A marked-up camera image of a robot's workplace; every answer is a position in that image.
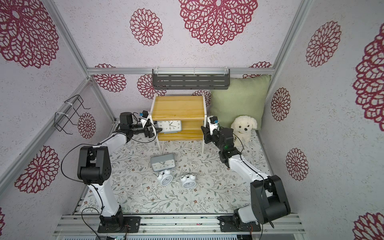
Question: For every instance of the green cushion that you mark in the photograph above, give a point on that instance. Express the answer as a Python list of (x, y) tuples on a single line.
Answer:
[(244, 97)]

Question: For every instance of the white plush dog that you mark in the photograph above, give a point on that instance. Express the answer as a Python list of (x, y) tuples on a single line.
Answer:
[(242, 129)]

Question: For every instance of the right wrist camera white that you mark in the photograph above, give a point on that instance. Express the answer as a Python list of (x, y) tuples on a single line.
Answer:
[(213, 124)]

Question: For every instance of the yellow wooden two-tier shelf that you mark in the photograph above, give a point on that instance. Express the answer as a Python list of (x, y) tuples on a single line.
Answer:
[(190, 110)]

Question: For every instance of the white twin-bell alarm clock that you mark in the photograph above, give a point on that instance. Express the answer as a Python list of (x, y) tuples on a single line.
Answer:
[(188, 181), (165, 177)]

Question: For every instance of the grey square alarm clock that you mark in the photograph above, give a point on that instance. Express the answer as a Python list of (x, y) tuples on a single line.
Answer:
[(170, 127), (163, 162)]

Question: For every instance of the black wire wall rack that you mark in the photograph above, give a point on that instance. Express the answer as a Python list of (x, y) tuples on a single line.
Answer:
[(72, 106)]

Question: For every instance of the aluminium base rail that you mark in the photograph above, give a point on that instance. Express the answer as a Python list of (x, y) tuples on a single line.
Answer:
[(179, 224)]

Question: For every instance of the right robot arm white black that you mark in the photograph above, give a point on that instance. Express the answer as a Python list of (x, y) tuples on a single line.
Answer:
[(269, 200)]

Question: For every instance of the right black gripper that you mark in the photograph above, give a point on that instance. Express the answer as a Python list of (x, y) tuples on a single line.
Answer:
[(208, 135)]

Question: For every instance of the grey metal wall shelf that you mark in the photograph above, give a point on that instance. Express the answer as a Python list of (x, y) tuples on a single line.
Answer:
[(193, 81)]

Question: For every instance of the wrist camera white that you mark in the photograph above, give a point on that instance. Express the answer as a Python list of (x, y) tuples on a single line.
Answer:
[(213, 124), (144, 120)]

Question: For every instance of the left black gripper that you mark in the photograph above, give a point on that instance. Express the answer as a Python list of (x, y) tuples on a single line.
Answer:
[(149, 133)]

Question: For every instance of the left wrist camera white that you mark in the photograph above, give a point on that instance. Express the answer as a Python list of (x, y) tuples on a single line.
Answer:
[(144, 120)]

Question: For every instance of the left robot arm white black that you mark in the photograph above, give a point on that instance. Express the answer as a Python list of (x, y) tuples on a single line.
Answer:
[(95, 169)]

